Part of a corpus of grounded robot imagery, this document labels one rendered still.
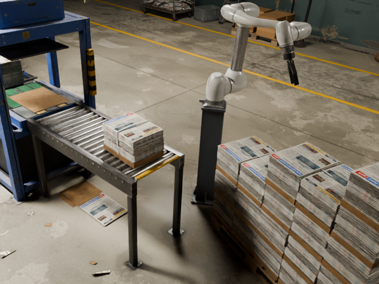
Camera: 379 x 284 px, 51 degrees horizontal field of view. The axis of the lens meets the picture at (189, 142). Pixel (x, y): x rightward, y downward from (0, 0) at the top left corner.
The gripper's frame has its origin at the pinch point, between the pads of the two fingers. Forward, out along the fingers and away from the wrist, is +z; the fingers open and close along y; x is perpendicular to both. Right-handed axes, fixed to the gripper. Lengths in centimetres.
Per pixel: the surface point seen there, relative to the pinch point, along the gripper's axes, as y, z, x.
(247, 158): -16, 49, -44
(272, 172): 20, 52, -29
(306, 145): 5.2, 43.7, -1.9
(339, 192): 53, 63, 4
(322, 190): 53, 59, -5
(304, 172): 37, 51, -11
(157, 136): -2, 13, -103
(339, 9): -638, -58, 216
